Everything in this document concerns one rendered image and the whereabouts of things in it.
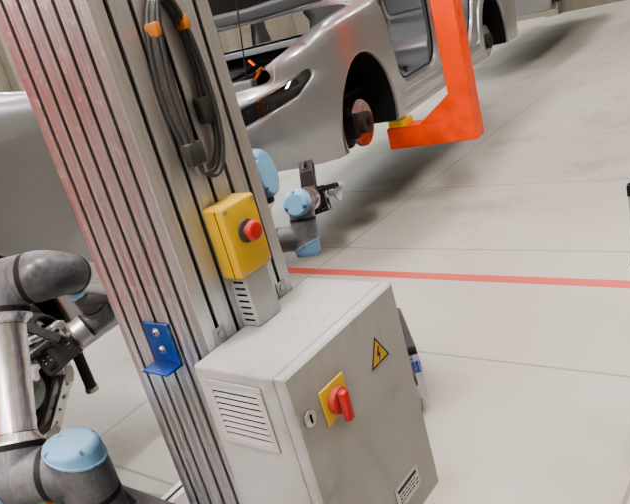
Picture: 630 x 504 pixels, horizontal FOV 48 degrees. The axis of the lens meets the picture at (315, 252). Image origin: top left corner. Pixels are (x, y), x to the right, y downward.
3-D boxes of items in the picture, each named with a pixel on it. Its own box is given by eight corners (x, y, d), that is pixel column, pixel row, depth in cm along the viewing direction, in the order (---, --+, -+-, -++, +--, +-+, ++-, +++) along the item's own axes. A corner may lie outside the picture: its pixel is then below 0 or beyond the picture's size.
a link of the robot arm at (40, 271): (61, 237, 151) (147, 260, 199) (14, 249, 152) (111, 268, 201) (70, 290, 150) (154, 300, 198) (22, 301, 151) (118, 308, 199)
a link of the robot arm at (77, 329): (76, 315, 199) (78, 317, 206) (62, 325, 197) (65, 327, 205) (93, 335, 199) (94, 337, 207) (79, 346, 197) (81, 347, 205)
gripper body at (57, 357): (47, 377, 194) (83, 349, 198) (27, 353, 194) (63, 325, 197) (50, 378, 201) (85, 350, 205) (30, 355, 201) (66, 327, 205)
